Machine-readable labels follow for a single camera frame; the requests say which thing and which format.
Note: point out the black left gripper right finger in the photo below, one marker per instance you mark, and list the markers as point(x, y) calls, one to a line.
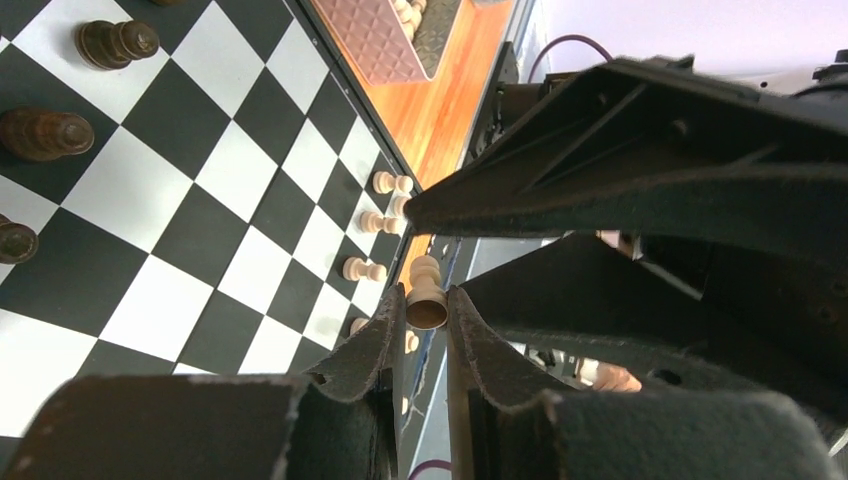
point(511, 420)

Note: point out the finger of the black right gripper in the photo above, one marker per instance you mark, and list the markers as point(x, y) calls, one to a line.
point(653, 147)
point(762, 322)

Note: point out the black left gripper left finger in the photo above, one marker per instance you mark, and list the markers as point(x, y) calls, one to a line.
point(335, 420)

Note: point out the white chess pawn second row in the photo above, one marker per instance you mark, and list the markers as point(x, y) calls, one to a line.
point(356, 269)
point(373, 222)
point(427, 299)
point(384, 182)

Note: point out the black white chessboard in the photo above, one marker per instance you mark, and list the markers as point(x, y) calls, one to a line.
point(206, 227)

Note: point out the metal tin box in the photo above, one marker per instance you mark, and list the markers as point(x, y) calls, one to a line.
point(392, 42)

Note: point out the person hand in background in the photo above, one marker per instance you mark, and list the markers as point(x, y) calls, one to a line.
point(615, 378)

